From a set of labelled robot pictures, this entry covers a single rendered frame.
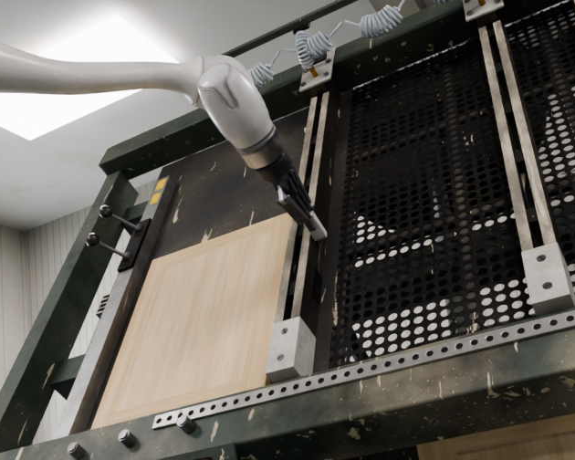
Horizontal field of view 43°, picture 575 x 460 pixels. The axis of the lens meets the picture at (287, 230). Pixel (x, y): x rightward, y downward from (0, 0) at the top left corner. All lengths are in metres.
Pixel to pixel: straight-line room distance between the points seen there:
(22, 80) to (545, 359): 0.98
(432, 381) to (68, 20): 3.33
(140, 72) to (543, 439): 1.01
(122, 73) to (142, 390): 0.68
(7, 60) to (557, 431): 1.15
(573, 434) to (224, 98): 0.87
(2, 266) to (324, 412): 5.30
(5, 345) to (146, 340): 4.50
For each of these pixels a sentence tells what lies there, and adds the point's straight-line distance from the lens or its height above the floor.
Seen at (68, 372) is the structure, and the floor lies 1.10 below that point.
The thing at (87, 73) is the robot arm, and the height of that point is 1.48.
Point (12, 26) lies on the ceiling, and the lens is 4.26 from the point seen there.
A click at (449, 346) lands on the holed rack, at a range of 1.26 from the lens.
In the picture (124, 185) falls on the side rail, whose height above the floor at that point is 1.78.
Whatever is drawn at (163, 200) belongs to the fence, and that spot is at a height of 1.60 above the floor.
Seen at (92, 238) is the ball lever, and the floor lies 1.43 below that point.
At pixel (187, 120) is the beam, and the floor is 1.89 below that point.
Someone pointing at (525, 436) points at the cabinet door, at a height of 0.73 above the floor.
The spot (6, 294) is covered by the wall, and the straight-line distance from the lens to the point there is 6.38.
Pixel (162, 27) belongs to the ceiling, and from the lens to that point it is 4.29.
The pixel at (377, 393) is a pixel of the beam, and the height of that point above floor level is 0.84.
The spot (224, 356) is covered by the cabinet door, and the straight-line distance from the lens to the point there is 1.58.
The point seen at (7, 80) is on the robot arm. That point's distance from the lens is 1.39.
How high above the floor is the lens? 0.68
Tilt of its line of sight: 20 degrees up
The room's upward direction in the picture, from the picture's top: 10 degrees counter-clockwise
